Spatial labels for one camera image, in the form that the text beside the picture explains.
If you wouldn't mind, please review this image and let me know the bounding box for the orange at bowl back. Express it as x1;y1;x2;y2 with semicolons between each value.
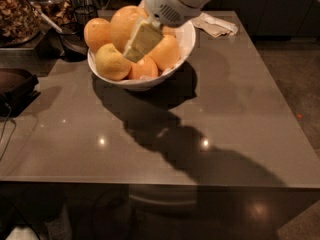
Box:
162;26;176;37

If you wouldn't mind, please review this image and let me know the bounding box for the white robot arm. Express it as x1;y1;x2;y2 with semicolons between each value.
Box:
123;0;210;62

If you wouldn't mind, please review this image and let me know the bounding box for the black cable at left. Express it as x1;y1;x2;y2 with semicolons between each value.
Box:
0;103;17;161

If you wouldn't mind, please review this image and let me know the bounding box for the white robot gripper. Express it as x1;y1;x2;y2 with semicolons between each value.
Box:
123;0;200;62

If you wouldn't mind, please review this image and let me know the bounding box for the black device at left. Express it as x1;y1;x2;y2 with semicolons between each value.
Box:
0;68;40;117

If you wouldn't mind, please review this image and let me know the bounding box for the orange at bowl left rim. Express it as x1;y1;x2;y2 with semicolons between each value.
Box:
84;18;111;52

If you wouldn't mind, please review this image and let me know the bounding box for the white ceramic bowl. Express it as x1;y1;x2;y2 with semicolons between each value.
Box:
87;21;196;91

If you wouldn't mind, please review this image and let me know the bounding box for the large orange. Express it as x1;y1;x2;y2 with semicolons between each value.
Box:
110;5;148;52

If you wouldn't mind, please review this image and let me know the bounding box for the large glass jar of nuts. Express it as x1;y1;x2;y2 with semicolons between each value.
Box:
0;0;40;47

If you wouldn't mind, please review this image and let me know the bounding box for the black wire mesh cup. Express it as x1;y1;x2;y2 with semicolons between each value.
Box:
74;5;98;26

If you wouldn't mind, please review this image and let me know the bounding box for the crumpled paper napkin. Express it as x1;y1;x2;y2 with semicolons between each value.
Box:
191;12;239;38

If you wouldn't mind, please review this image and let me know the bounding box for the orange at bowl right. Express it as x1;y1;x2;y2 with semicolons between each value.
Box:
149;35;181;71

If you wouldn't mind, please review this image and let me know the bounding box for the small front centre orange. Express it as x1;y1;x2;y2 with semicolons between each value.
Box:
128;56;158;80

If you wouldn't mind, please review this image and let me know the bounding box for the yellowish front left orange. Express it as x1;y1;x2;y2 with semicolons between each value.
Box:
95;43;131;81

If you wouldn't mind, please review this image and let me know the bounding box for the white scoop handle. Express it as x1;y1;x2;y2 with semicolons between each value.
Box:
35;9;63;33

